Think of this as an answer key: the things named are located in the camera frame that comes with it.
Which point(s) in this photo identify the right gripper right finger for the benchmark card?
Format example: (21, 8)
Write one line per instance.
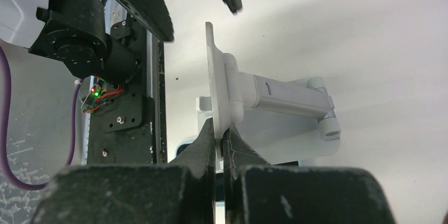
(258, 192)

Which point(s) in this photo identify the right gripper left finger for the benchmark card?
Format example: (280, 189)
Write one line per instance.
(182, 191)

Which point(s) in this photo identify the silver folding phone stand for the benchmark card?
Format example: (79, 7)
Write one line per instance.
(283, 121)

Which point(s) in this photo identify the light blue smartphone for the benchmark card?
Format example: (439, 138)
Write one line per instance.
(196, 149)

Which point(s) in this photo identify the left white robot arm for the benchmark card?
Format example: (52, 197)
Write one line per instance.
(74, 32)

